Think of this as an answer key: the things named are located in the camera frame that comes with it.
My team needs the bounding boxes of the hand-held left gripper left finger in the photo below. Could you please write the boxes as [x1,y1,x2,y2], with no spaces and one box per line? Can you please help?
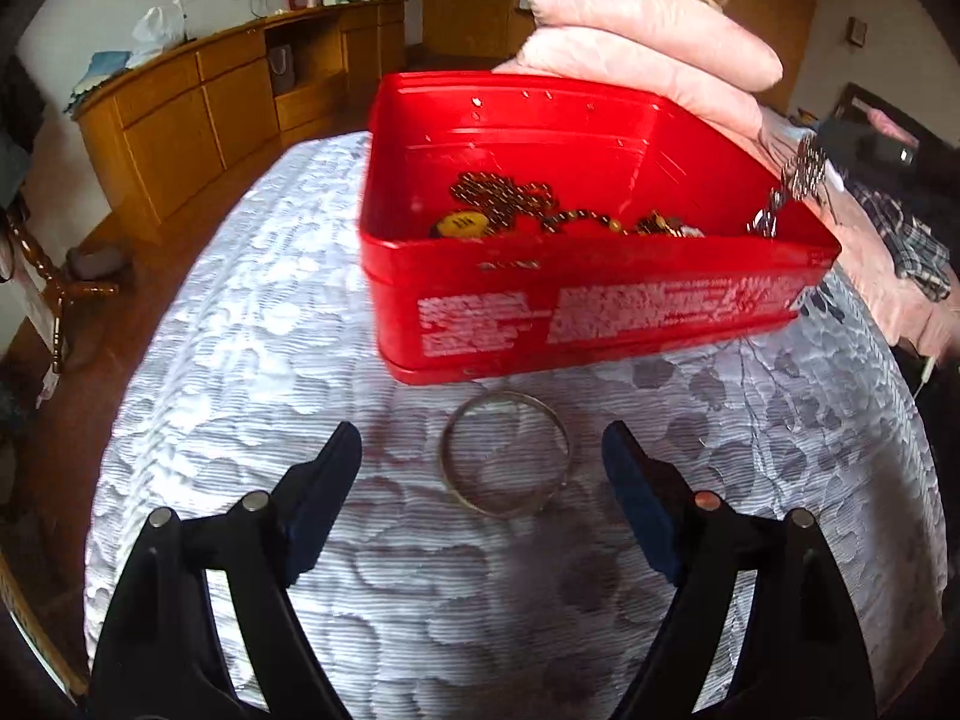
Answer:
[82,420,365,720]

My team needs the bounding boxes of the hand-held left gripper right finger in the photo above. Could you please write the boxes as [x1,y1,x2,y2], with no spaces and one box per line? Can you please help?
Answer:
[600,420,878,720]

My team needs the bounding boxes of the silver bead chain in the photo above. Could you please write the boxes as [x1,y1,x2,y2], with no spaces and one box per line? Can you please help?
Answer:
[745,135,830,238]

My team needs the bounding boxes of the wide silver bangle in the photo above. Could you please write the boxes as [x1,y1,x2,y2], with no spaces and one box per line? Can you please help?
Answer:
[438,393,572,519]

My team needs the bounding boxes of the red tin box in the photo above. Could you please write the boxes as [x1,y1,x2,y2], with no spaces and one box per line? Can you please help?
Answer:
[358,73,842,389]

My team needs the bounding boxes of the gold pendant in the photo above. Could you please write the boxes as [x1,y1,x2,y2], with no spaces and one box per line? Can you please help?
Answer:
[637,211,707,239]

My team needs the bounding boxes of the colourful bead bracelet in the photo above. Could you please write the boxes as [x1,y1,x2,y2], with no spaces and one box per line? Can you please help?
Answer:
[540,206,638,238]

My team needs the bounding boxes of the yellow amber pendant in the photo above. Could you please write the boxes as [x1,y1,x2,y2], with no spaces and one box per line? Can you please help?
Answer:
[430,211,493,239]

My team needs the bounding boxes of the gold bead necklace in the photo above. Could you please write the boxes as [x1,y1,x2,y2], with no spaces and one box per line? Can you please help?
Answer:
[448,171,565,230]

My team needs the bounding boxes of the pink folded cloth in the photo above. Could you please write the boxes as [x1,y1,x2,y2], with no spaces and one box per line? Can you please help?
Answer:
[862,106,922,147]

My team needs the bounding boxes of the plaid cloth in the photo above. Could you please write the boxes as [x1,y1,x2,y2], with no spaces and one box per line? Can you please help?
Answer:
[853,181,955,302]

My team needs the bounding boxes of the pink lettered blanket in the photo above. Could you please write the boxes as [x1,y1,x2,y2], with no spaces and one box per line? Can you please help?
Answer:
[757,109,960,350]

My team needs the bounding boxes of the white quilted bedspread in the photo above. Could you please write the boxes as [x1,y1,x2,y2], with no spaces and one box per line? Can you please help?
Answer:
[82,131,947,720]

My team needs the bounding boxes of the pink folded quilt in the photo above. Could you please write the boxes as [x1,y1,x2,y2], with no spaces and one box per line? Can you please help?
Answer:
[491,28,766,142]
[520,0,785,95]

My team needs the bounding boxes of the grey slipper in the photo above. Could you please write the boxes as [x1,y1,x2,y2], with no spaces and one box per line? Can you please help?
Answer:
[67,243,126,283]

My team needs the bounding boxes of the wooden cabinet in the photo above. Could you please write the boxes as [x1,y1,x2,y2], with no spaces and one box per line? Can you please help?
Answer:
[71,0,407,242]

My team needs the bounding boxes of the wooden door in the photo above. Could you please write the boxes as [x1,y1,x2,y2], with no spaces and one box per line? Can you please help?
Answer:
[423,0,527,62]

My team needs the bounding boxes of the grey shopping bag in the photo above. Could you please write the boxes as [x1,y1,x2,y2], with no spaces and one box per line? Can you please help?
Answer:
[265,44,298,96]

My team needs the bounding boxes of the blue cloth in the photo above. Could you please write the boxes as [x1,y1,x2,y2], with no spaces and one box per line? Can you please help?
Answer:
[70,51,134,112]

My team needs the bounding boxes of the hanging dark clothes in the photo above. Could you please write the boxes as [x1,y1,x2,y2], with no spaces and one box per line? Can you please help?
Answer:
[0,52,47,211]

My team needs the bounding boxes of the white plastic bag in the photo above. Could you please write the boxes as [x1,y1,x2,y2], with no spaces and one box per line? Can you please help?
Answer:
[130,3,190,55]

